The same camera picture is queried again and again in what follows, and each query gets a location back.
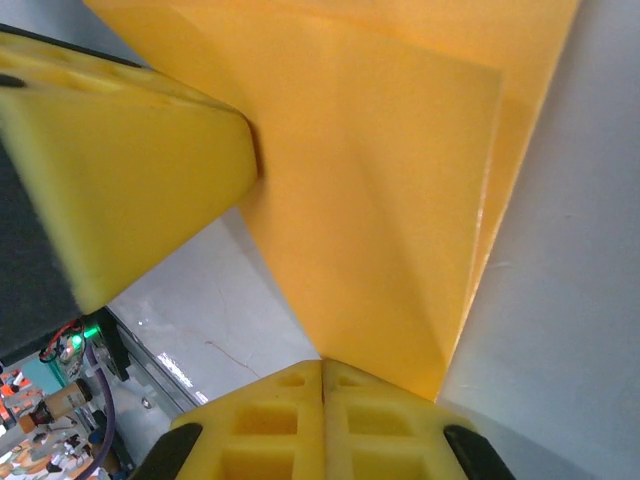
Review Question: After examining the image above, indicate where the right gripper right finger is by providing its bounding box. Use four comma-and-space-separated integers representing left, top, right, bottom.
322, 359, 518, 480

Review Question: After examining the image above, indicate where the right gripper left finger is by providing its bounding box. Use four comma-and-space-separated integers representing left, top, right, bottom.
133, 359, 327, 480

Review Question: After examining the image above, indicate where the orange square paper sheet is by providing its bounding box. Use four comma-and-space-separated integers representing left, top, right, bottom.
82, 0, 584, 404

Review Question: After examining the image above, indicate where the aluminium mounting rail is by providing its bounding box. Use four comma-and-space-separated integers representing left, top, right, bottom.
112, 319, 211, 431

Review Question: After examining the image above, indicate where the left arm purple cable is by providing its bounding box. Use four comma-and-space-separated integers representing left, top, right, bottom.
82, 343, 117, 480

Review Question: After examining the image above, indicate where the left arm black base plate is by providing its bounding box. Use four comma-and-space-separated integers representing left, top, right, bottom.
99, 308, 132, 382

